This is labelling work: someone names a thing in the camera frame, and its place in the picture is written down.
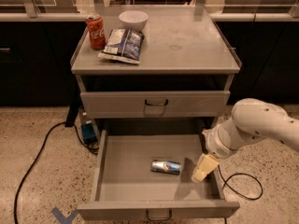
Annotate black cable right floor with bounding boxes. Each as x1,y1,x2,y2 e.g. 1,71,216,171
213,128,264,202

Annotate blue white chip bag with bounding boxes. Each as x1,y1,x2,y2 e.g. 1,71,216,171
98,29,144,64

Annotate open grey middle drawer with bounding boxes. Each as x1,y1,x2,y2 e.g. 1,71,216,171
78,130,240,221

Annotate black cable left floor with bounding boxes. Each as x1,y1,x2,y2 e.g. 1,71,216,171
12,120,100,224

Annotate grey top drawer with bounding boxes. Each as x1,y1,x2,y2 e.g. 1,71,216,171
81,91,230,119

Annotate dark counter cabinets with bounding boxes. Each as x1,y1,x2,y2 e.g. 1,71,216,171
0,21,299,106

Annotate white bowl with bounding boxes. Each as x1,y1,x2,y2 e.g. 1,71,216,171
119,10,149,32

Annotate grey drawer cabinet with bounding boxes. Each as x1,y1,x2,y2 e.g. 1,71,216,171
71,6,240,135

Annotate red coca-cola can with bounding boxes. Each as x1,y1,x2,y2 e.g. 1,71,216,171
85,14,106,49

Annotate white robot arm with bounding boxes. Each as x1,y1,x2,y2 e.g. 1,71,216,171
192,98,299,183

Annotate blue power adapter box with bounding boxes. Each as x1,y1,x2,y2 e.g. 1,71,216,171
81,123,97,145

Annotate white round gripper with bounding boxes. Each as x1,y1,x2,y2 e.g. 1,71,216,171
192,124,237,183

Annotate silver blue redbull can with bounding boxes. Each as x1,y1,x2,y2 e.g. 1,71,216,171
150,160,181,175

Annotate blue tape floor mark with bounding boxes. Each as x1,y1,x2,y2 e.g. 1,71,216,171
51,207,78,224

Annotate black cable floor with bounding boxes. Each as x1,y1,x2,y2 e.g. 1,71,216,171
12,120,100,224
213,128,264,202

